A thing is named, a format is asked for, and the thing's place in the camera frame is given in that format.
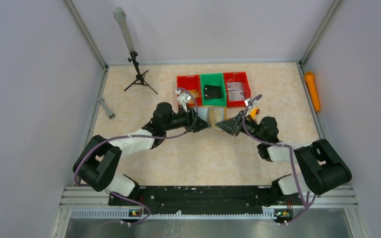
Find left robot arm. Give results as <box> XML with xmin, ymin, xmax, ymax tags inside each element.
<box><xmin>72</xmin><ymin>102</ymin><xmax>210</xmax><ymax>197</ymax></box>

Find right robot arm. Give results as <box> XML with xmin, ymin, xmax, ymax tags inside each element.
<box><xmin>216</xmin><ymin>112</ymin><xmax>352</xmax><ymax>195</ymax></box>

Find gold card in red bin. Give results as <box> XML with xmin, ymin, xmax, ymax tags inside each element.
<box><xmin>188</xmin><ymin>90</ymin><xmax>200</xmax><ymax>99</ymax></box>

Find silver VIP cards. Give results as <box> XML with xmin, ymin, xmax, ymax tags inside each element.
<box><xmin>226</xmin><ymin>82</ymin><xmax>245</xmax><ymax>102</ymax></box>

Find black card in green bin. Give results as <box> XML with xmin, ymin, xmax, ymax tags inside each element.
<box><xmin>203</xmin><ymin>84</ymin><xmax>222</xmax><ymax>100</ymax></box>

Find red bin with cards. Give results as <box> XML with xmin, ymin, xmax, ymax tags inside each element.
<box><xmin>223</xmin><ymin>71</ymin><xmax>251</xmax><ymax>108</ymax></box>

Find yellow toy brick car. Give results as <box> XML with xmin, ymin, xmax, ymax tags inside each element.
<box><xmin>247</xmin><ymin>107</ymin><xmax>260</xmax><ymax>120</ymax></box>

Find green plastic bin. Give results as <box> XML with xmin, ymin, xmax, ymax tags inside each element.
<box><xmin>200</xmin><ymin>73</ymin><xmax>227</xmax><ymax>107</ymax></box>

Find red bin left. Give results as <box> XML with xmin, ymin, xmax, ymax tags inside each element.
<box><xmin>177</xmin><ymin>74</ymin><xmax>203</xmax><ymax>106</ymax></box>

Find orange flashlight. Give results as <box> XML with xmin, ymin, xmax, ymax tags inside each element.
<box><xmin>304</xmin><ymin>71</ymin><xmax>321</xmax><ymax>112</ymax></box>

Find black tripod with grey tube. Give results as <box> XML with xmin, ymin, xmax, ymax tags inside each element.
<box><xmin>114</xmin><ymin>7</ymin><xmax>158</xmax><ymax>95</ymax></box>

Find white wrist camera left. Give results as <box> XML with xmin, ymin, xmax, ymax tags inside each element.
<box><xmin>175</xmin><ymin>89</ymin><xmax>191</xmax><ymax>112</ymax></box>

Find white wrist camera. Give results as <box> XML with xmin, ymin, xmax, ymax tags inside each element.
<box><xmin>244</xmin><ymin>98</ymin><xmax>258</xmax><ymax>115</ymax></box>
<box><xmin>175</xmin><ymin>89</ymin><xmax>191</xmax><ymax>112</ymax></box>

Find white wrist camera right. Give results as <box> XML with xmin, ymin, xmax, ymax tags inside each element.
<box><xmin>244</xmin><ymin>98</ymin><xmax>258</xmax><ymax>115</ymax></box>

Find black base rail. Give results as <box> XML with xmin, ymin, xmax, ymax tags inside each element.
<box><xmin>108</xmin><ymin>181</ymin><xmax>302</xmax><ymax>215</ymax></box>

